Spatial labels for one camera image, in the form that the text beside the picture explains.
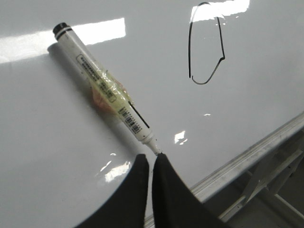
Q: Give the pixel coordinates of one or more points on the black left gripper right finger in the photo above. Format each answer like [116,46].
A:
[174,206]

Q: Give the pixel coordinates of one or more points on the white whiteboard with aluminium frame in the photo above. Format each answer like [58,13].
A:
[219,82]

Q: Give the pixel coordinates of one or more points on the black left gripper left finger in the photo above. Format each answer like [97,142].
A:
[126,207]

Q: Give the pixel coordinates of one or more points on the white metal stand frame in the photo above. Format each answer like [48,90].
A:
[268,177]

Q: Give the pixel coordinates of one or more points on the white whiteboard marker pen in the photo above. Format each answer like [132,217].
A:
[107,88]

